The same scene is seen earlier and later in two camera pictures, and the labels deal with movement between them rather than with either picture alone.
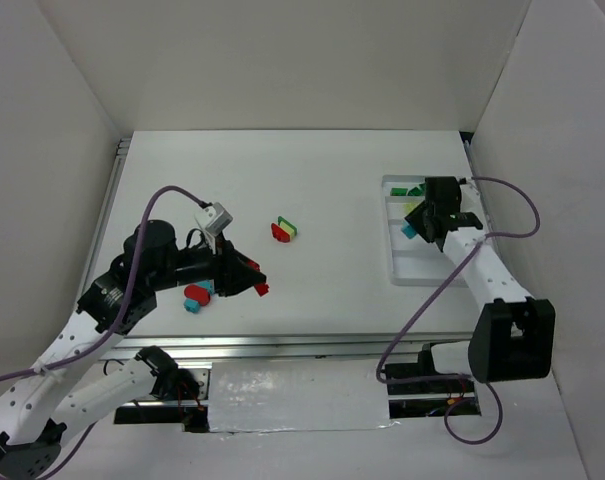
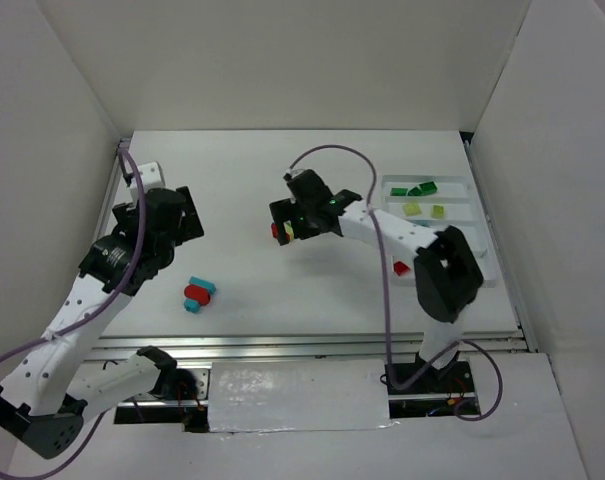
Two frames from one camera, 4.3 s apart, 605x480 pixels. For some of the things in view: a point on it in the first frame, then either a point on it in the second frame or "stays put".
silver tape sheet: x=304 y=395 stays put
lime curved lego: x=409 y=206 stays put
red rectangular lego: x=261 y=288 -> x=401 y=268
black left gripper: x=230 y=273 -> x=190 y=215
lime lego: x=287 y=228 stays put
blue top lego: x=208 y=284 stays put
